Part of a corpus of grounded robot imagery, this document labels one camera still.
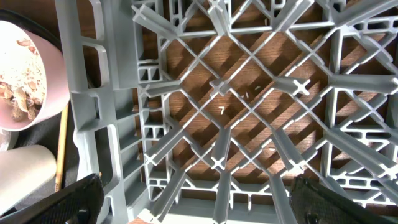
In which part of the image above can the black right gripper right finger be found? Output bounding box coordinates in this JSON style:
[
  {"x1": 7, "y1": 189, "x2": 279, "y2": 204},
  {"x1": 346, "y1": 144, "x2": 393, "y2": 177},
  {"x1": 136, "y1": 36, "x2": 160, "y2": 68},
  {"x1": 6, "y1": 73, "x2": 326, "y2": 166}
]
[{"x1": 290, "y1": 176, "x2": 395, "y2": 224}]

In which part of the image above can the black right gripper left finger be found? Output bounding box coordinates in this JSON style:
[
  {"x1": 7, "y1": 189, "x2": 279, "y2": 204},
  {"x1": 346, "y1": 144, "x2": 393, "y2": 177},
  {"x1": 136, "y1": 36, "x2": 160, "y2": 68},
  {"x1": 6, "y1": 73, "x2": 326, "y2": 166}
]
[{"x1": 1, "y1": 174, "x2": 104, "y2": 224}]

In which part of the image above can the white paper cup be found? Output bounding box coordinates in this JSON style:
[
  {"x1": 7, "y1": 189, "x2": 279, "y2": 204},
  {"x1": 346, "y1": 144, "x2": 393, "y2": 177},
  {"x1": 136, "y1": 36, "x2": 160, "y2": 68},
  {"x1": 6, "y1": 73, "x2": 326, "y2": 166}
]
[{"x1": 1, "y1": 145, "x2": 57, "y2": 214}]

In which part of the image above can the pink bowl with food scraps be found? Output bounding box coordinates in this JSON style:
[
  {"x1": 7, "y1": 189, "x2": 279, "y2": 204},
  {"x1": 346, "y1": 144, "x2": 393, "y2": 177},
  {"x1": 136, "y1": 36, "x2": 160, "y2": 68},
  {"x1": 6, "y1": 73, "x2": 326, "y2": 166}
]
[{"x1": 1, "y1": 21, "x2": 70, "y2": 131}]

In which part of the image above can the grey plastic dishwasher rack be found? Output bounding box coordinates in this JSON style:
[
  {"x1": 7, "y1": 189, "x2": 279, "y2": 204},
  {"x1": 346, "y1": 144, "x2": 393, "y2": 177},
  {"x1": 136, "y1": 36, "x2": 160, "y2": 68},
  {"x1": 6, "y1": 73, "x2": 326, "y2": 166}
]
[{"x1": 55, "y1": 0, "x2": 397, "y2": 223}]

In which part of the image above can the wooden chopstick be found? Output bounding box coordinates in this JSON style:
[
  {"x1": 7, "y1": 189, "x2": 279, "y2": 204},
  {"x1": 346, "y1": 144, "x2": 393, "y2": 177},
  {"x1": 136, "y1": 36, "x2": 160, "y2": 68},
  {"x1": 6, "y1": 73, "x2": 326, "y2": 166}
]
[{"x1": 55, "y1": 104, "x2": 69, "y2": 192}]

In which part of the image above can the round black tray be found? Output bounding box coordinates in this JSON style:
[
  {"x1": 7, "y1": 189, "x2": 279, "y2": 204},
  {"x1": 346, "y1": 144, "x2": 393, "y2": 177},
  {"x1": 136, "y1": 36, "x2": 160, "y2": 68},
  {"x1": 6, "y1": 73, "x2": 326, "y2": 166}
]
[{"x1": 1, "y1": 9, "x2": 70, "y2": 214}]

